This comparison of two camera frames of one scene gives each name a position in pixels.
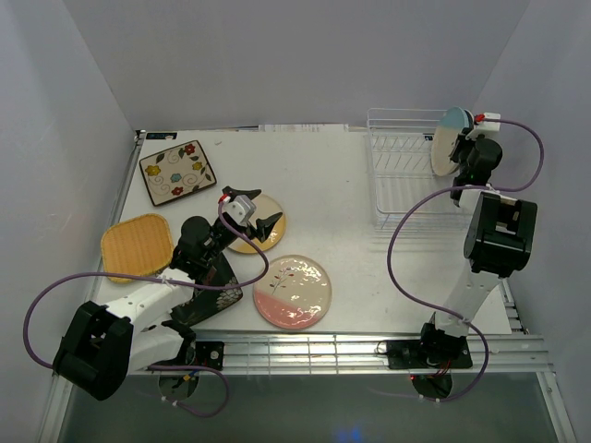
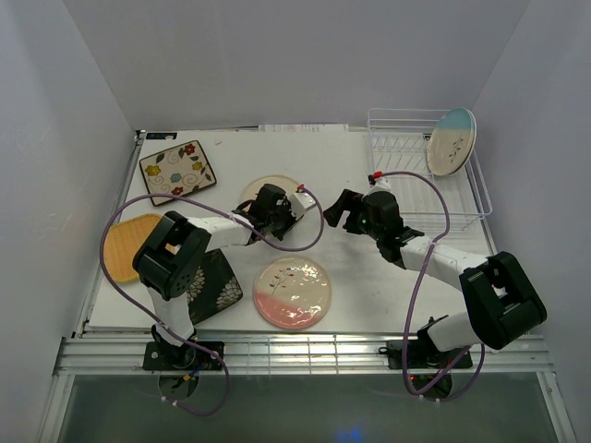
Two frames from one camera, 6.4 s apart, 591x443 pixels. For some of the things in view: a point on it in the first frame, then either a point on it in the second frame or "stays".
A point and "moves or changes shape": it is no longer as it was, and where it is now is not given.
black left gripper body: (224, 235) → (281, 223)
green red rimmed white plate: (471, 118) moves or changes shape
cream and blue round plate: (445, 137) stays
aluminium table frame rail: (355, 354) stays
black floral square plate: (205, 303) stays
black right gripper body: (464, 149) → (357, 221)
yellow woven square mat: (139, 246) stays
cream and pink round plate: (292, 292) stays
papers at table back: (303, 127) stays
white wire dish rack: (400, 143) stays
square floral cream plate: (176, 173) stays
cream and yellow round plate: (265, 207) moves or changes shape
